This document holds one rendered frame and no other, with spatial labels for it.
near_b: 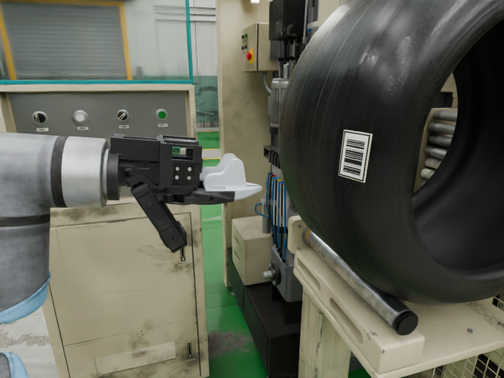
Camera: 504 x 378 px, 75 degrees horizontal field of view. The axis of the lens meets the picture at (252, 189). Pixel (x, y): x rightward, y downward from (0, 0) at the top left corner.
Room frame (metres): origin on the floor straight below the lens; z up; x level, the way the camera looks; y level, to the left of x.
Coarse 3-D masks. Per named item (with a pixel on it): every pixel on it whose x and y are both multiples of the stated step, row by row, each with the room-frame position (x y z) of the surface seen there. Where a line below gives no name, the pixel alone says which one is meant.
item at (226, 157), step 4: (224, 156) 0.48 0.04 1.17; (228, 156) 0.48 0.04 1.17; (232, 156) 0.48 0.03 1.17; (220, 160) 0.48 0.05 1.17; (224, 160) 0.48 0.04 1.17; (228, 160) 0.48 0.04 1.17; (220, 164) 0.48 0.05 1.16; (224, 164) 0.48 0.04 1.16; (204, 168) 0.47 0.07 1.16; (208, 168) 0.47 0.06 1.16; (212, 168) 0.47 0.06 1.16; (216, 168) 0.48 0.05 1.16; (220, 168) 0.48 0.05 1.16; (204, 172) 0.47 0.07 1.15; (208, 172) 0.47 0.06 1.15; (212, 172) 0.47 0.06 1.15; (216, 172) 0.47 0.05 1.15; (200, 176) 0.47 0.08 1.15; (204, 176) 0.47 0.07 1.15; (200, 180) 0.47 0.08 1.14; (200, 184) 0.47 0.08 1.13; (248, 184) 0.48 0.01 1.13; (252, 184) 0.48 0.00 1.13; (256, 184) 0.48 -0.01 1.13
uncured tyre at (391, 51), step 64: (384, 0) 0.48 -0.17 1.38; (448, 0) 0.43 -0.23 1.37; (320, 64) 0.53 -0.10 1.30; (384, 64) 0.42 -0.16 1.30; (448, 64) 0.41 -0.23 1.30; (320, 128) 0.46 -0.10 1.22; (384, 128) 0.40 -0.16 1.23; (320, 192) 0.46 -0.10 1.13; (384, 192) 0.40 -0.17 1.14; (448, 192) 0.78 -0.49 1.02; (384, 256) 0.41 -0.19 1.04; (448, 256) 0.63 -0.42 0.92
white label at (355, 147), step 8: (344, 136) 0.42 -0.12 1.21; (352, 136) 0.41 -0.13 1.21; (360, 136) 0.40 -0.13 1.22; (368, 136) 0.39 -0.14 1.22; (344, 144) 0.42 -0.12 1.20; (352, 144) 0.41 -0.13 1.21; (360, 144) 0.40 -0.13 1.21; (368, 144) 0.39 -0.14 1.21; (344, 152) 0.42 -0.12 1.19; (352, 152) 0.41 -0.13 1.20; (360, 152) 0.40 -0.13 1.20; (368, 152) 0.39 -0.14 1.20; (344, 160) 0.41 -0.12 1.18; (352, 160) 0.40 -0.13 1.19; (360, 160) 0.40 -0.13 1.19; (344, 168) 0.41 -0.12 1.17; (352, 168) 0.40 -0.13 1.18; (360, 168) 0.39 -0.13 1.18; (344, 176) 0.41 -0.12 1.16; (352, 176) 0.40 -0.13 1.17; (360, 176) 0.39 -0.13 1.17
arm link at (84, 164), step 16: (80, 144) 0.39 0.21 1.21; (96, 144) 0.40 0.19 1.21; (64, 160) 0.37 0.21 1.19; (80, 160) 0.37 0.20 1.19; (96, 160) 0.38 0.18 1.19; (64, 176) 0.36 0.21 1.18; (80, 176) 0.37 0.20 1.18; (96, 176) 0.37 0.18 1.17; (64, 192) 0.36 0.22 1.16; (80, 192) 0.37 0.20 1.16; (96, 192) 0.37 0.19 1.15
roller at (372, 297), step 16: (320, 240) 0.71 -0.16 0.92; (336, 256) 0.63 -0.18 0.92; (352, 272) 0.57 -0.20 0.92; (352, 288) 0.56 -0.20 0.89; (368, 288) 0.52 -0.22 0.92; (384, 304) 0.48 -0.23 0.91; (400, 304) 0.47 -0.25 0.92; (384, 320) 0.47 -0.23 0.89; (400, 320) 0.44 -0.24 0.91; (416, 320) 0.45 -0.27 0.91
